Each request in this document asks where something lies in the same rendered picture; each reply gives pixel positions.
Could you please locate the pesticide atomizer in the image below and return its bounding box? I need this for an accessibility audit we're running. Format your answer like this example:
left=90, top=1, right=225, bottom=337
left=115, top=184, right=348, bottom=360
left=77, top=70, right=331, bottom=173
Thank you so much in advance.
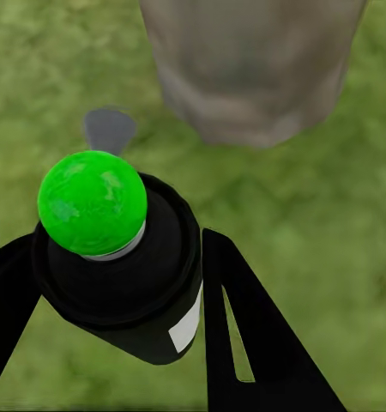
left=31, top=107, right=203, bottom=365

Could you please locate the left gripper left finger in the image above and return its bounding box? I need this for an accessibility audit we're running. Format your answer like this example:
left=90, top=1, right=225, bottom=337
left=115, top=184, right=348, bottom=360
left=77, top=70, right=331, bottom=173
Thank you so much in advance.
left=0, top=233, right=42, bottom=375

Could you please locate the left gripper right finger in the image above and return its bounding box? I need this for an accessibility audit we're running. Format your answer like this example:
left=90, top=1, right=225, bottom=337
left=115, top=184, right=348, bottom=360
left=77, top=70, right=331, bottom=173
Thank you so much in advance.
left=201, top=228, right=347, bottom=412

